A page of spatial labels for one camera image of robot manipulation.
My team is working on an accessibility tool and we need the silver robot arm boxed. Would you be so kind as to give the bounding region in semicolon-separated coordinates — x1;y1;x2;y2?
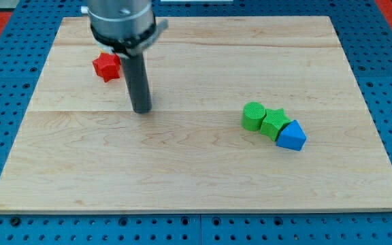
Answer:
86;0;169;114

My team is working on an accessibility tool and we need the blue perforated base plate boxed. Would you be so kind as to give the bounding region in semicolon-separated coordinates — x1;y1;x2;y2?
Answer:
0;0;392;244

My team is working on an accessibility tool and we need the light wooden board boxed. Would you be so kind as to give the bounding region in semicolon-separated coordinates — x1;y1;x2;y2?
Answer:
0;16;392;214

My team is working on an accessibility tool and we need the green star block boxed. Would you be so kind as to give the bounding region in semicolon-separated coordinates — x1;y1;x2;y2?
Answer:
260;108;291;142

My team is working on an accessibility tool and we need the green cylinder block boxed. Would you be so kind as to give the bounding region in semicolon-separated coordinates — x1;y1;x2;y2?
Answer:
241;101;265;131

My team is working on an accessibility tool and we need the red star block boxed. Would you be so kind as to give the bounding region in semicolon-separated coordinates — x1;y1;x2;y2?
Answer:
92;52;120;82

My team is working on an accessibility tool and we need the blue triangular block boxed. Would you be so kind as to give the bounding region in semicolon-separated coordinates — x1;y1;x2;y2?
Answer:
276;120;307;151

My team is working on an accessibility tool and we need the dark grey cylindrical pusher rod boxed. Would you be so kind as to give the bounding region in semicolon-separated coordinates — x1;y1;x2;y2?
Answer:
121;53;152;114

